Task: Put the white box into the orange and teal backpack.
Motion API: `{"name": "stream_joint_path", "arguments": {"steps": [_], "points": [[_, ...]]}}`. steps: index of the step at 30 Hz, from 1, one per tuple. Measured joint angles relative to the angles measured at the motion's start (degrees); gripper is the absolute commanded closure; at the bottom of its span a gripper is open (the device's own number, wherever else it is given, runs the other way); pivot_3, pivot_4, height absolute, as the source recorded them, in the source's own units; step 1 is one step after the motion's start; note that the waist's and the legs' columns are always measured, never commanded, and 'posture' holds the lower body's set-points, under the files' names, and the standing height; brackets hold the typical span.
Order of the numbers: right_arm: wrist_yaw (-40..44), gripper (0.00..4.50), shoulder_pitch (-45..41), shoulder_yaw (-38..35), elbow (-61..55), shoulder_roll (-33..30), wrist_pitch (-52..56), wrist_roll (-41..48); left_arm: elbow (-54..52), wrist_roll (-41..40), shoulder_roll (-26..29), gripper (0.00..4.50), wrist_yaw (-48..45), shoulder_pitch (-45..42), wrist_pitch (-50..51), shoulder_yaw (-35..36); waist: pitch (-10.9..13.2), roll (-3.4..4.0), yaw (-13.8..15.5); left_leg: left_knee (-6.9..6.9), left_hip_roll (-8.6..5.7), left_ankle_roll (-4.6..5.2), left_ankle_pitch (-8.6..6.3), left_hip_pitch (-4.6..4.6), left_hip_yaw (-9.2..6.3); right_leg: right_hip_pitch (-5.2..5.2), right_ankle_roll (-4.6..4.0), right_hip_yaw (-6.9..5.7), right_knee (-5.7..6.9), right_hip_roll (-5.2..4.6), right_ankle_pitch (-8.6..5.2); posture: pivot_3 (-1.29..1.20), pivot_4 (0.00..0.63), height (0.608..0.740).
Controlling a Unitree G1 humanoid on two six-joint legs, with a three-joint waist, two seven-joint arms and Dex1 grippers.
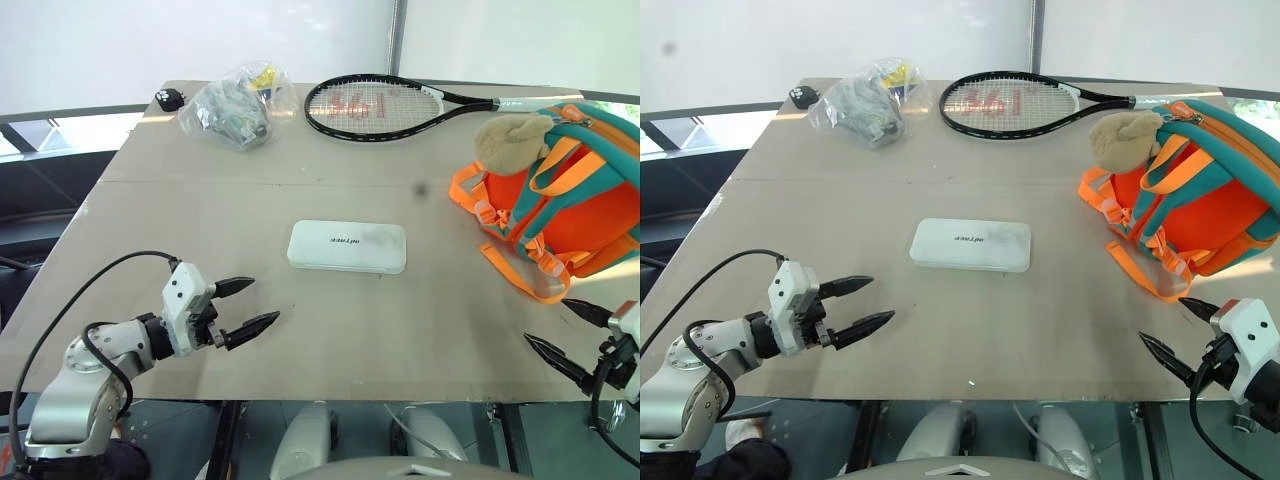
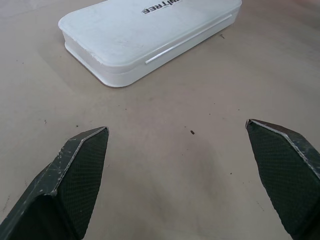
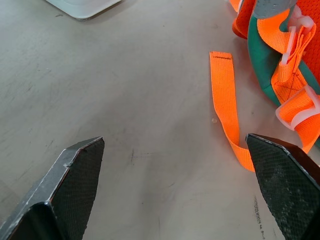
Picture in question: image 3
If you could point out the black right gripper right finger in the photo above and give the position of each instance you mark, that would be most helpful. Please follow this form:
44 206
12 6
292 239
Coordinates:
282 180

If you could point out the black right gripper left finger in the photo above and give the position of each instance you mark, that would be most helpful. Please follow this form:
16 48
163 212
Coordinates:
67 190

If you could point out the green and orange backpack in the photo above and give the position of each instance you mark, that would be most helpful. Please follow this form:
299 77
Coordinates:
262 62

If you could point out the white flat object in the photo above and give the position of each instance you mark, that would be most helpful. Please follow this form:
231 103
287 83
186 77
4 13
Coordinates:
83 7

